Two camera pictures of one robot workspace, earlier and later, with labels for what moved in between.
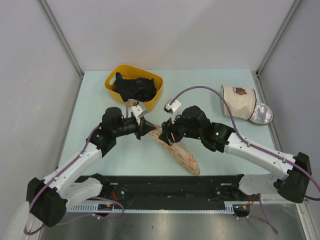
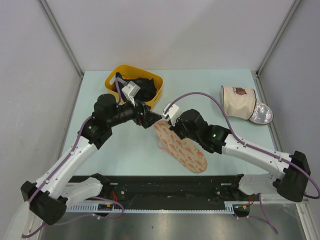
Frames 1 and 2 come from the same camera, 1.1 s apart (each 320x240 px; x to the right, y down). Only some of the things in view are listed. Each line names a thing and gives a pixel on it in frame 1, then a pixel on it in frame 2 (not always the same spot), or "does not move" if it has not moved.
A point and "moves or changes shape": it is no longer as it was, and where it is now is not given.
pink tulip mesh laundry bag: x=181 y=156 moves or changes shape
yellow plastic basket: x=127 y=71 does not move
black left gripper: x=143 y=127 -> x=138 y=108
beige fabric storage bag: x=244 y=105 does not move
